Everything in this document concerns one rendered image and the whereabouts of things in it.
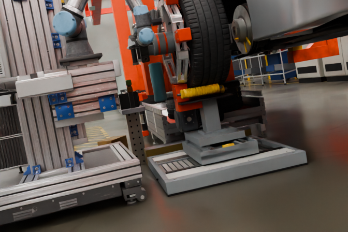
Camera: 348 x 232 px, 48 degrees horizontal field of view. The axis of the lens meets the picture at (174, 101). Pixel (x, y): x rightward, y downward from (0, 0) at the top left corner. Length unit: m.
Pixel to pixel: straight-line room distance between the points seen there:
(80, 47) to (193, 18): 0.66
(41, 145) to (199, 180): 0.92
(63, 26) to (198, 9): 0.77
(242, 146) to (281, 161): 0.24
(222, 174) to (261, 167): 0.23
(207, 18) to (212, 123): 0.69
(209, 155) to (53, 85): 0.97
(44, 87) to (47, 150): 0.47
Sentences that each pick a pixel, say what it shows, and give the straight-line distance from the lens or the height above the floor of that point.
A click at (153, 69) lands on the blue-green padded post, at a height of 0.70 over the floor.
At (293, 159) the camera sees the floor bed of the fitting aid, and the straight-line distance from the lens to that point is 2.37.
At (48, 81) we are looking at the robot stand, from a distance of 2.02.
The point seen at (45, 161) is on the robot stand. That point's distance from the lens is 2.37.
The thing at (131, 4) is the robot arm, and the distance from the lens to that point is 2.15.
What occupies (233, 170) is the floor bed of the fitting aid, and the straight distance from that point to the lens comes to 2.23.
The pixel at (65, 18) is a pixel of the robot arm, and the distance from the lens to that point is 2.04.
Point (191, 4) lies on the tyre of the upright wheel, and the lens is 2.35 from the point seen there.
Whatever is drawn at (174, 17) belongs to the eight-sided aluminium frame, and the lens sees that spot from 2.33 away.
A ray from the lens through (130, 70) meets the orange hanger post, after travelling 4.84.
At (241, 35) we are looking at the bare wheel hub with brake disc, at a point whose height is 0.81.
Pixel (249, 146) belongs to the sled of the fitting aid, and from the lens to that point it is 2.41.
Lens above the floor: 0.64
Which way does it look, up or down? 4 degrees down
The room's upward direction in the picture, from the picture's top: 10 degrees counter-clockwise
